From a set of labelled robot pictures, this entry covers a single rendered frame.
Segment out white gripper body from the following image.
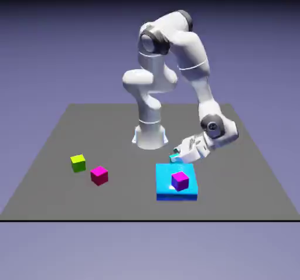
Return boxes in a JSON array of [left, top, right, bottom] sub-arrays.
[[178, 132, 211, 164]]

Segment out small purple cube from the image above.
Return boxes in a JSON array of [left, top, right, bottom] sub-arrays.
[[171, 171, 190, 192]]

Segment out small magenta cube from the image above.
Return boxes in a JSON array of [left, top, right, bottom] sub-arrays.
[[90, 165, 109, 187]]

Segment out small yellow-green cube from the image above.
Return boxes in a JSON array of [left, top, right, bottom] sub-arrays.
[[70, 153, 87, 173]]

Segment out large cyan box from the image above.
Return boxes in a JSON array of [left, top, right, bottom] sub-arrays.
[[155, 162, 198, 202]]

